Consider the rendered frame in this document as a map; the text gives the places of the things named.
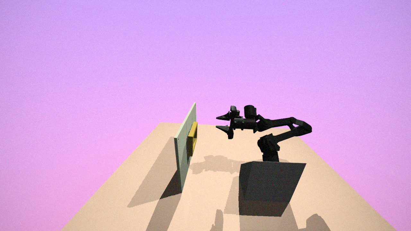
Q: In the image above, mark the gold picture frame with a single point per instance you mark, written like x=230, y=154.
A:
x=192, y=138

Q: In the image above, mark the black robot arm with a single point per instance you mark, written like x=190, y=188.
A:
x=268, y=143

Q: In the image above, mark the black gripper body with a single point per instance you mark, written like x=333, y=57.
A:
x=235, y=123

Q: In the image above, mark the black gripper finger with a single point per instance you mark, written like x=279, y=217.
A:
x=224, y=117
x=223, y=128

